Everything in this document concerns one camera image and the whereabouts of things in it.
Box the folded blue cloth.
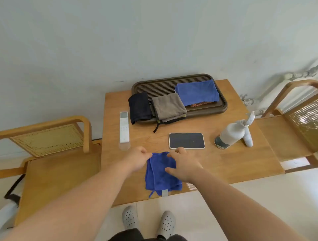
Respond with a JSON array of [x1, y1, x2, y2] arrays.
[[175, 79, 220, 107]]

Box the white spray bottle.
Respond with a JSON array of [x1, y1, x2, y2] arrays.
[[214, 111, 256, 150]]

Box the white wall heating pipes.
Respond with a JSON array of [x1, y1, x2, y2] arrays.
[[258, 58, 318, 110]]

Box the person's left white clog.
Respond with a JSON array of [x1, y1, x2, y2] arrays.
[[122, 205, 139, 230]]

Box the person's right white clog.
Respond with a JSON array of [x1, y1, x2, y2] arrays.
[[157, 210, 176, 239]]

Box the person's left hand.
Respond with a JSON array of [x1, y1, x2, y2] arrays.
[[122, 146, 153, 177]]

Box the dark brown slatted tray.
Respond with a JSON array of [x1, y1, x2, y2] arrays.
[[131, 73, 228, 124]]

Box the person's left forearm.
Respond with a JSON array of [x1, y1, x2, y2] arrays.
[[0, 161, 132, 241]]

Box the folded grey cloth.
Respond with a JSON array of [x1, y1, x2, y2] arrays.
[[151, 93, 188, 133]]

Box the wooden rattan chair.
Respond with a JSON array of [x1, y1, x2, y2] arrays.
[[0, 115, 102, 228], [256, 79, 318, 174]]

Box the white pipe manifold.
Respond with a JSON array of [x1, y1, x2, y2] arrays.
[[239, 94, 265, 117]]

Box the person's white clog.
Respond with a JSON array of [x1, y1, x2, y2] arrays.
[[122, 205, 139, 230], [157, 210, 176, 239]]

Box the small white handheld device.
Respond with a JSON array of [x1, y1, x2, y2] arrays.
[[243, 124, 254, 147]]

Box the person's black shorts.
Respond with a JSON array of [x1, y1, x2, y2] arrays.
[[108, 228, 188, 241]]

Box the folded black cloth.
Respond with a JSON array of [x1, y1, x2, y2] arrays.
[[128, 92, 153, 125]]

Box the blue cleaning cloth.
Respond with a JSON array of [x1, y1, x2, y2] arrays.
[[145, 151, 184, 198]]

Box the person's right forearm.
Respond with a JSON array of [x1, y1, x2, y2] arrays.
[[187, 168, 308, 241]]

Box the brown patterned cloth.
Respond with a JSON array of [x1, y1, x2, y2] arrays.
[[190, 100, 215, 108]]

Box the person's right hand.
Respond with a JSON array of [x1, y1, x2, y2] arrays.
[[165, 146, 204, 184]]

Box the white remote control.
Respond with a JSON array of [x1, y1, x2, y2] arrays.
[[119, 111, 130, 144]]

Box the smartphone with white case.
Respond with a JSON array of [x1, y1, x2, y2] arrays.
[[168, 132, 206, 150]]

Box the wooden table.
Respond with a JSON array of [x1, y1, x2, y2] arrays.
[[101, 79, 286, 208]]

